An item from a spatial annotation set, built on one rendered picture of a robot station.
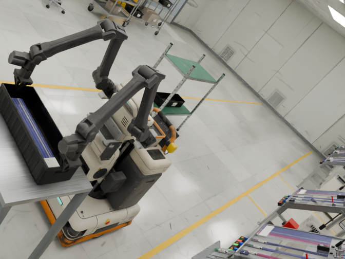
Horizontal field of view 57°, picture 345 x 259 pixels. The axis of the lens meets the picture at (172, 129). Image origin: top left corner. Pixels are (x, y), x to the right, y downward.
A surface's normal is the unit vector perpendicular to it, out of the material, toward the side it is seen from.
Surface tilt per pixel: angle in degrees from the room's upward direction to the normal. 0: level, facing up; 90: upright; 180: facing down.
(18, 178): 0
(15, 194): 0
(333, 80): 90
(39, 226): 0
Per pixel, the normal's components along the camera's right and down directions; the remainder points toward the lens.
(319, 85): -0.53, 0.04
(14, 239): 0.59, -0.70
